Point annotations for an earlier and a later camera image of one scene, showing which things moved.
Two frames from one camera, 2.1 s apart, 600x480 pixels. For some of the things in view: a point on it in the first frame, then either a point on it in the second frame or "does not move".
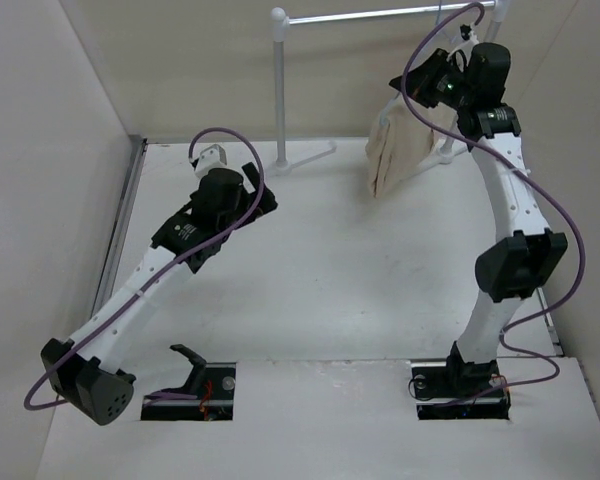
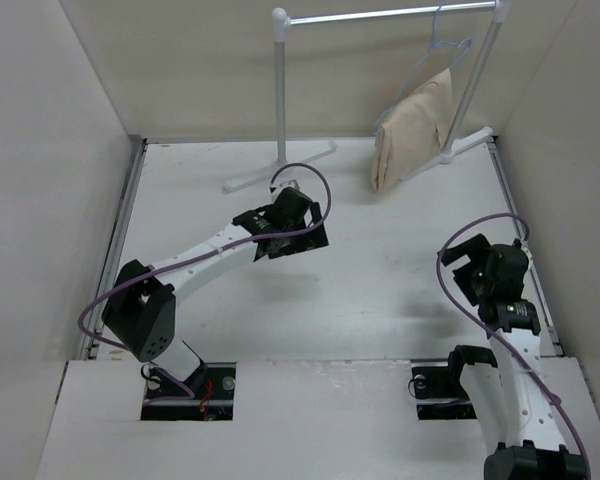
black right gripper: [420, 79] to [477, 249]
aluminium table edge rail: [138, 146] does not move
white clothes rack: [280, 23] does not move
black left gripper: [253, 179] to [308, 240]
